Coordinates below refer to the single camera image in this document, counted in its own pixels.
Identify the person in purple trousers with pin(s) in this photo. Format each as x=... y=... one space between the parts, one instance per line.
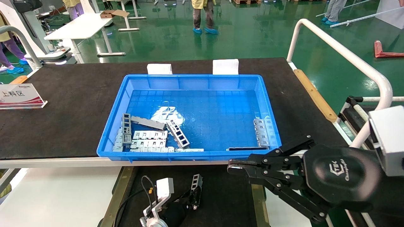
x=9 y=50

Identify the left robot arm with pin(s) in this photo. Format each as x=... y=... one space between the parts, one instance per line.
x=153 y=219

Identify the large white block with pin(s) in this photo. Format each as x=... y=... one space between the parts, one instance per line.
x=225 y=66

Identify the red floor object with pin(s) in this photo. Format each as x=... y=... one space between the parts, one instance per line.
x=383 y=54

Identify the wooden pallet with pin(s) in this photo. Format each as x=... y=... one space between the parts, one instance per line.
x=246 y=1

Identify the white panel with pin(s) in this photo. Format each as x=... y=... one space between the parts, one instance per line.
x=391 y=12

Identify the metal bracket with square windows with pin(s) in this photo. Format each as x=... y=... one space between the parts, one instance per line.
x=196 y=181

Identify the white tube handrail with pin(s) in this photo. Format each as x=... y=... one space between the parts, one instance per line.
x=347 y=56

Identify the person in grey trousers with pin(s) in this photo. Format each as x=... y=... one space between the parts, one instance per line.
x=334 y=9

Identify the blue plastic bin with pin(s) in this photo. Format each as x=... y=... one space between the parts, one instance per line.
x=221 y=104

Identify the flat grey metal bracket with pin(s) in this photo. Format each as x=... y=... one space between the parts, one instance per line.
x=148 y=122

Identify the small white block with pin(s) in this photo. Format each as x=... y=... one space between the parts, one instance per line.
x=159 y=69

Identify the white desk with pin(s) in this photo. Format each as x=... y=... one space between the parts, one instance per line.
x=79 y=26

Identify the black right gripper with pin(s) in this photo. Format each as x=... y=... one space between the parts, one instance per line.
x=341 y=176

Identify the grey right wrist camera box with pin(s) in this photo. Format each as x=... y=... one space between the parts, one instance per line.
x=389 y=142

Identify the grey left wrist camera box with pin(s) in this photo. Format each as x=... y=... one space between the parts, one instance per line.
x=164 y=189

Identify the long thin metal bracket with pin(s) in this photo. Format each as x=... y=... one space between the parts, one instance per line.
x=186 y=150

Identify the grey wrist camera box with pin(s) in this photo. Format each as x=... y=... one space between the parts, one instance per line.
x=389 y=142
x=164 y=189

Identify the upright grey metal bracket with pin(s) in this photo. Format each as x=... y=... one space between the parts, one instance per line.
x=126 y=123

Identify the open cardboard box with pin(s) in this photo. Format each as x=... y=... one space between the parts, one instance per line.
x=109 y=14

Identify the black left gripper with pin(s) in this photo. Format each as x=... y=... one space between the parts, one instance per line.
x=173 y=214

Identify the white desk frame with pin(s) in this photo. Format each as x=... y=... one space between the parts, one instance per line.
x=127 y=20

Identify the brass strip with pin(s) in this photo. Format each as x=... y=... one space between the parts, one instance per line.
x=259 y=209

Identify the small grey metal bracket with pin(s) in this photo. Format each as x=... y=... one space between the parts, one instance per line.
x=119 y=142

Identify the white slotted metal bracket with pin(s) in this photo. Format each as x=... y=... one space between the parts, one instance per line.
x=150 y=135
x=148 y=144

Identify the grey tube rail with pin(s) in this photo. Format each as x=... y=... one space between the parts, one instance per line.
x=19 y=40

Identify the white machine stand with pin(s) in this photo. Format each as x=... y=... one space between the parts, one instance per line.
x=22 y=22

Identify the short wooden strip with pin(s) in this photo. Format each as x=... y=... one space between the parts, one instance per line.
x=19 y=79

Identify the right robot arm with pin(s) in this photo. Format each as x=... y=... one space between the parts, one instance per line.
x=393 y=198

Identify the black cart frame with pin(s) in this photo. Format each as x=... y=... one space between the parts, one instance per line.
x=350 y=116

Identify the person in dark trousers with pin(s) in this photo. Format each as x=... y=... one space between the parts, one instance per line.
x=202 y=15

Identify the metal bracket with blue windows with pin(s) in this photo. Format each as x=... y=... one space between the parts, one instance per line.
x=173 y=126

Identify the long wooden strip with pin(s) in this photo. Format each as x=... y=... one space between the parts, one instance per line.
x=315 y=96

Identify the grey tabbed metal bracket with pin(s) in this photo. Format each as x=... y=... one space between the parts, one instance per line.
x=262 y=132

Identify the red white sign plate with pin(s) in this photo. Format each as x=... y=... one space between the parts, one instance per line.
x=19 y=96

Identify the person in yellow coat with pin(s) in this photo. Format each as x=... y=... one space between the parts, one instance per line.
x=74 y=8

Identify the white floor rod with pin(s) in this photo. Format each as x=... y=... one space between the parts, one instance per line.
x=353 y=5
x=366 y=17

